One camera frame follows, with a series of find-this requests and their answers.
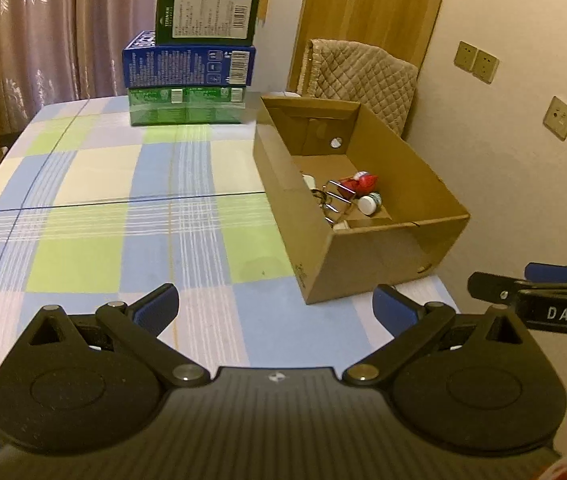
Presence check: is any green white small jar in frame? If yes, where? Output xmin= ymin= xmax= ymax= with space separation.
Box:
xmin=357 ymin=192 xmax=382 ymax=217

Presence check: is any metal wire puzzle frame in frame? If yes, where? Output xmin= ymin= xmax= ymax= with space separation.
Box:
xmin=319 ymin=180 xmax=356 ymax=226

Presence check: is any Doraemon toy figure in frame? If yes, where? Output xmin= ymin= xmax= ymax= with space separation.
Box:
xmin=339 ymin=171 xmax=379 ymax=197

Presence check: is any striped hair claw clip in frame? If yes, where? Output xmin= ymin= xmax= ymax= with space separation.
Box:
xmin=311 ymin=188 xmax=330 ymax=208

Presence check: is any white power adapter plug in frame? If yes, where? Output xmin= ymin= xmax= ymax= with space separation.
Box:
xmin=302 ymin=174 xmax=316 ymax=191

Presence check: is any plaid tablecloth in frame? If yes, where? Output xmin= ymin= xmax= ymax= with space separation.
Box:
xmin=0 ymin=96 xmax=448 ymax=370

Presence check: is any open cardboard box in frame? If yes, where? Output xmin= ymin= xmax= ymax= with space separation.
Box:
xmin=253 ymin=96 xmax=470 ymax=304

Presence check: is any green box pack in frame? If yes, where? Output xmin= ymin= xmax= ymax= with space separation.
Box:
xmin=127 ymin=87 xmax=246 ymax=126

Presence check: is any quilted beige chair cover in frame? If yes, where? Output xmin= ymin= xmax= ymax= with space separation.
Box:
xmin=297 ymin=39 xmax=418 ymax=134

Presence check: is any blue box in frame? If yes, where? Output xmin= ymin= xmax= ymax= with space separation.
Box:
xmin=122 ymin=30 xmax=256 ymax=88

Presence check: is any dark green box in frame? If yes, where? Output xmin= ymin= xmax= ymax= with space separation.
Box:
xmin=154 ymin=0 xmax=260 ymax=47

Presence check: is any wooden door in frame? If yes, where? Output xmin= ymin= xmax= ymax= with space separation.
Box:
xmin=287 ymin=0 xmax=442 ymax=91

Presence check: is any single wall socket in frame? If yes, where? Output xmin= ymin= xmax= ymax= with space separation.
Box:
xmin=543 ymin=96 xmax=567 ymax=141

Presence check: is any double wall socket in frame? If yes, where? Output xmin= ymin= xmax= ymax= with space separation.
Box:
xmin=454 ymin=41 xmax=499 ymax=84

